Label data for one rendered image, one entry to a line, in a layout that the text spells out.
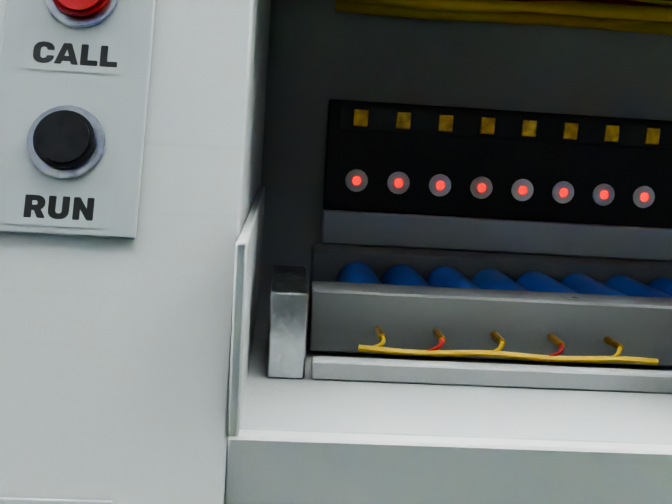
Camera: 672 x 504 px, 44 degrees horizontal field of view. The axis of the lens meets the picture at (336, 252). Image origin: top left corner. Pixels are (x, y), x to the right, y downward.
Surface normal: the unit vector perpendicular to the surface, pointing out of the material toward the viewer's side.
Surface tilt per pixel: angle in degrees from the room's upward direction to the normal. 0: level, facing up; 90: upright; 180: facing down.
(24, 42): 90
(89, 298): 90
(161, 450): 90
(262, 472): 110
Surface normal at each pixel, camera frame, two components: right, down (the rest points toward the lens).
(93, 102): 0.08, -0.19
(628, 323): 0.06, 0.15
